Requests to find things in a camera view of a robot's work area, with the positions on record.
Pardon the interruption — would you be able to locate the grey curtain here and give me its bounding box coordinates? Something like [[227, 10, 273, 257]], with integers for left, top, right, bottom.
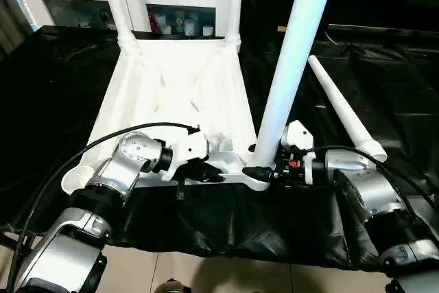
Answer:
[[0, 0, 32, 56]]

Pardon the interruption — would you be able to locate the black metal stand leg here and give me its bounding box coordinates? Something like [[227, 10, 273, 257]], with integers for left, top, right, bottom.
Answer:
[[0, 231, 25, 251]]

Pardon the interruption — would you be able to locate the black cloth mat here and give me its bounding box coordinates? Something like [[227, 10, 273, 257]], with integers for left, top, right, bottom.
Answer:
[[0, 25, 439, 273]]

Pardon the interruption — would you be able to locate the dark round robot part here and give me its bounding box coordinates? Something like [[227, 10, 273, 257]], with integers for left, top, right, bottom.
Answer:
[[154, 279, 191, 293]]

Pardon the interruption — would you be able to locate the dark metal rail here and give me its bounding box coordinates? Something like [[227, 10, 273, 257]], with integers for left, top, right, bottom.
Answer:
[[327, 24, 439, 38]]

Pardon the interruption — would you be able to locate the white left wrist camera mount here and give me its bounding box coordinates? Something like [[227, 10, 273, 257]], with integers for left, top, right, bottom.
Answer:
[[161, 130, 210, 183]]

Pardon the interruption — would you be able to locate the white plastic table top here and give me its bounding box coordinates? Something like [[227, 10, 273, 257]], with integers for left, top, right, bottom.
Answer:
[[61, 36, 272, 195]]

